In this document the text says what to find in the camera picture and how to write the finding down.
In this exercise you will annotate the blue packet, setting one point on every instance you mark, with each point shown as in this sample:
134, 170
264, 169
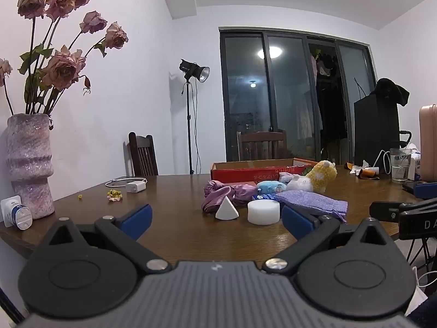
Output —
264, 197

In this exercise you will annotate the black phone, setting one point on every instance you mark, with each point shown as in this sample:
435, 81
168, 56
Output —
409, 186

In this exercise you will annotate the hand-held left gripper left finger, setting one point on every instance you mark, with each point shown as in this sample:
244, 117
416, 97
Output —
138, 218

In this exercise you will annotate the black studio light on stand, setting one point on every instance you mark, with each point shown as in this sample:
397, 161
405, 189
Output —
194, 70

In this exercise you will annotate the white power adapter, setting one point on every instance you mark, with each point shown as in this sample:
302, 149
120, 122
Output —
7, 208

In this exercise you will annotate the blue plush toy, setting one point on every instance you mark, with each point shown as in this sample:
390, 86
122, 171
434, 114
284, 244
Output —
269, 187

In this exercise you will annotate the pink white plush toy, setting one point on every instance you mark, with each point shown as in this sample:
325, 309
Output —
286, 177

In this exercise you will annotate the dried pink rose bouquet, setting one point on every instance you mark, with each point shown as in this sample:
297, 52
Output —
63, 68

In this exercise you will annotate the black metal rods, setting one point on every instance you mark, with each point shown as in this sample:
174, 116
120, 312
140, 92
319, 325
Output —
425, 256

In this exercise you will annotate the glass of water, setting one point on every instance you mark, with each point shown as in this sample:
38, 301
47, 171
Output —
400, 167

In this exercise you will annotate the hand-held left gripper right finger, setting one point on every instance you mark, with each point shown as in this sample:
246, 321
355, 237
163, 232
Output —
297, 222

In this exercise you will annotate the pink suitcase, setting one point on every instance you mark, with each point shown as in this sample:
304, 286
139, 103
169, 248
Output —
429, 143

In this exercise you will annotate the white cone sponge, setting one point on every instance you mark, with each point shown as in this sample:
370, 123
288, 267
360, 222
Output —
227, 210

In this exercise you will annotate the white carton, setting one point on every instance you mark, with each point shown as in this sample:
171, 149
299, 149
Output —
415, 164

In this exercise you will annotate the white round sponge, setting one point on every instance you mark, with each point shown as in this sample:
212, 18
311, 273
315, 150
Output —
263, 211

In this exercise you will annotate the yellow alpaca plush toy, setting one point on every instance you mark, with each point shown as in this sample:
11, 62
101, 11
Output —
322, 176

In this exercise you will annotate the white crumpled tissue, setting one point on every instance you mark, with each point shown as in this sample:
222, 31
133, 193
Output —
360, 168

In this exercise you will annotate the purple knitted cloth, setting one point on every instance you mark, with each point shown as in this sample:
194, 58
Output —
307, 200

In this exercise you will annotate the red cardboard box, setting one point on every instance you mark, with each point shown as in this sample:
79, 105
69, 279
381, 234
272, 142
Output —
259, 174

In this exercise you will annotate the hanging clothes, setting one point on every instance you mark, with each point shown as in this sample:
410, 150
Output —
322, 66

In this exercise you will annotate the dark wooden slatted chair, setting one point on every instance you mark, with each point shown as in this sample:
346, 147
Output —
261, 136
145, 157

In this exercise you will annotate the orange black wrapper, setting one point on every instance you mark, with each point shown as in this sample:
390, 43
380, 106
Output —
368, 175

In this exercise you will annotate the black monitor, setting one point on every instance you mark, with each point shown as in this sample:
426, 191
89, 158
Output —
375, 129

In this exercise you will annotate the black jacket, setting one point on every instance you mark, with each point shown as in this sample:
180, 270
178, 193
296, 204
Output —
389, 90

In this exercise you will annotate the pink speckled vase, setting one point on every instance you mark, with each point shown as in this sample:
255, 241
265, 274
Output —
30, 164

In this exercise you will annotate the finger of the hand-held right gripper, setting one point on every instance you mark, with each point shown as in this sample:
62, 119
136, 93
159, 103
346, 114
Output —
384, 211
426, 191

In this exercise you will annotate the dark sliding glass door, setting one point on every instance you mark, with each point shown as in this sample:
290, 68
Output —
245, 92

